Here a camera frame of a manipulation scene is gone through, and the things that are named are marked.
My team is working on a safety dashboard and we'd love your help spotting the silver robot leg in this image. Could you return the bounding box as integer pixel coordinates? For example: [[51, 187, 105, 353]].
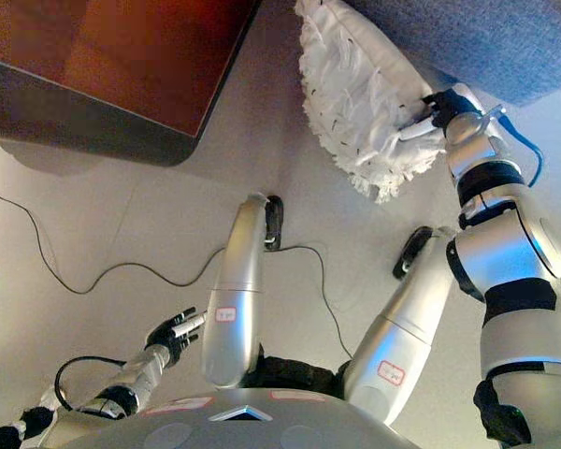
[[200, 191, 286, 390], [343, 225, 460, 427]]

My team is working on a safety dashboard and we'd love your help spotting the silver robot right leg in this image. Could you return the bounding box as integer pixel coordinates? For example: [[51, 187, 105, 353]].
[[343, 225, 460, 427]]

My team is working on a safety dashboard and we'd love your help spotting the thin black floor cable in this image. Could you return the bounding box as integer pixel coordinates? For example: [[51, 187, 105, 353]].
[[0, 138, 354, 361]]

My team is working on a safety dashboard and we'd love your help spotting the silver robot torso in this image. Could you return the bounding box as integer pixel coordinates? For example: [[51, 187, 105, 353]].
[[36, 343, 422, 449]]

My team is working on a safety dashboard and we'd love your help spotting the silver robot left leg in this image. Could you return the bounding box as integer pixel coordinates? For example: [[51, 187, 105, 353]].
[[200, 191, 286, 390]]

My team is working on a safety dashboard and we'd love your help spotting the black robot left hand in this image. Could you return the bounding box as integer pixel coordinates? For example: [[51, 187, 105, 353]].
[[144, 306, 209, 367]]

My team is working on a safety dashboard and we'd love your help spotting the grey upholstered armchair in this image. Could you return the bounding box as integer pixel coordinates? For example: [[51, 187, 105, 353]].
[[350, 0, 561, 109]]

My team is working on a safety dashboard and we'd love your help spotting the white fringed pillow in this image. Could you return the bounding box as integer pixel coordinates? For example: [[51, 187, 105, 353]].
[[293, 0, 450, 206]]

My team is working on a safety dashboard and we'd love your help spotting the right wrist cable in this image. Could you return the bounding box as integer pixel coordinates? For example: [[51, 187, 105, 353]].
[[483, 105, 543, 188]]

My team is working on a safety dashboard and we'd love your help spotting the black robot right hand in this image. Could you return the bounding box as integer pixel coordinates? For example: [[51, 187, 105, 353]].
[[399, 88, 481, 141]]

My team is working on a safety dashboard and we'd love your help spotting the brown wooden desk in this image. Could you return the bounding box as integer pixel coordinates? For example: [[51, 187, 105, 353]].
[[0, 0, 263, 168]]

